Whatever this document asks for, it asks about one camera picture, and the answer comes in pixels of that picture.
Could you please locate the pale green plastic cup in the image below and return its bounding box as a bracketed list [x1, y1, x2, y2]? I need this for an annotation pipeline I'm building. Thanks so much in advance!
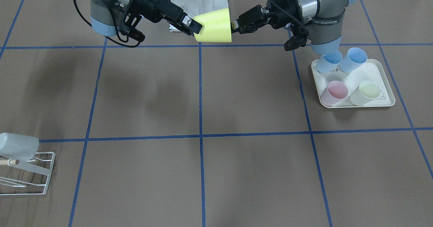
[349, 81, 380, 106]

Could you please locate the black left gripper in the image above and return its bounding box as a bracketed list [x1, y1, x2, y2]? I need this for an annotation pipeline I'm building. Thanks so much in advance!
[231, 0, 306, 34]

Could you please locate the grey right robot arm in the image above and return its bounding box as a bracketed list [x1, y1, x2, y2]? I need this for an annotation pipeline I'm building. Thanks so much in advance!
[90, 0, 202, 42]

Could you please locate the white wire cup rack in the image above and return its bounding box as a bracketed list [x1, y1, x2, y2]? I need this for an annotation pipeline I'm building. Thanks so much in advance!
[1, 152, 56, 197]

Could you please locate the yellow plastic cup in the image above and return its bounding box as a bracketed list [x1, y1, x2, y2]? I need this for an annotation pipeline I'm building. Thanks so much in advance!
[194, 8, 232, 43]

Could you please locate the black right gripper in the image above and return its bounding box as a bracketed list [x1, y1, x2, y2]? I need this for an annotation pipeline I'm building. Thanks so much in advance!
[126, 0, 203, 36]

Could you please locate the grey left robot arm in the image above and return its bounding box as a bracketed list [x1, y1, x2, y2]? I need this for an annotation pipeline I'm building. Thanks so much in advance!
[231, 0, 356, 55]

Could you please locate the grey plastic cup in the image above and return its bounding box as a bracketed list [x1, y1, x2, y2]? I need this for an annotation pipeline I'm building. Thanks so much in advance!
[0, 133, 39, 162]

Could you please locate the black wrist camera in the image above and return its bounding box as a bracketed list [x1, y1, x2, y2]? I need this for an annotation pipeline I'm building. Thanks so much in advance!
[119, 24, 145, 43]
[283, 34, 308, 51]

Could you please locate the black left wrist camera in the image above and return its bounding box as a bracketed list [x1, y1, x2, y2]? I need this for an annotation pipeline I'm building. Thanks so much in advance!
[283, 34, 308, 51]

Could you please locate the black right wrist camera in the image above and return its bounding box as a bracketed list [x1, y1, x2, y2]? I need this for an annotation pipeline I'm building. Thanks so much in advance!
[119, 24, 145, 43]

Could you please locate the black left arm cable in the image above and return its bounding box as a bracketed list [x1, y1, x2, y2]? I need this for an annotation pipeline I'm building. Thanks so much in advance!
[268, 0, 309, 35]

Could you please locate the wooden rack dowel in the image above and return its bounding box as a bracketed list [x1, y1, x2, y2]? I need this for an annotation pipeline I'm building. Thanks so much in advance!
[0, 159, 20, 166]

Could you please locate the light blue plastic cup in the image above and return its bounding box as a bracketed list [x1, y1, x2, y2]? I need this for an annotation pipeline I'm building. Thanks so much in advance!
[316, 50, 342, 73]
[340, 48, 367, 73]

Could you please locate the cream serving tray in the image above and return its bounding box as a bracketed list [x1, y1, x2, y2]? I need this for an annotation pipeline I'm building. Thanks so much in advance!
[311, 59, 395, 109]

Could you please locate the pink plastic cup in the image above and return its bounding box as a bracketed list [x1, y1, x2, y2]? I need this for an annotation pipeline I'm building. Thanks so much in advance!
[320, 81, 348, 107]

